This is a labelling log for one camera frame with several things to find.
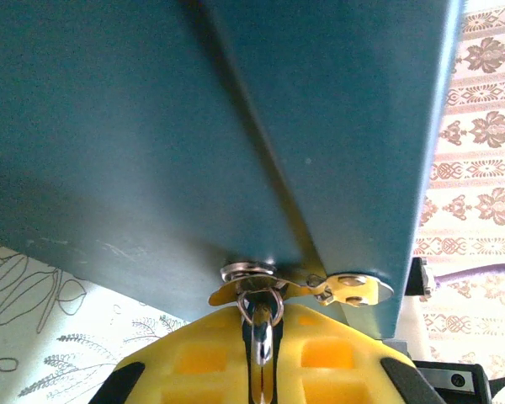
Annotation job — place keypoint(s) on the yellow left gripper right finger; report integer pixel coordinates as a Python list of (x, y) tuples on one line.
[(341, 362)]

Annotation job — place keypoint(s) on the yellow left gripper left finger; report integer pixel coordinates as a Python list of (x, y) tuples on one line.
[(185, 362)]

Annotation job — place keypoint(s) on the silver box latch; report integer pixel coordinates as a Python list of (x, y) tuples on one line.
[(353, 290)]

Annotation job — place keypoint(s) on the silver key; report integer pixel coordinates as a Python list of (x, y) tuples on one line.
[(261, 341)]

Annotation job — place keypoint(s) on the starry night tin box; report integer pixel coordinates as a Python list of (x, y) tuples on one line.
[(151, 126)]

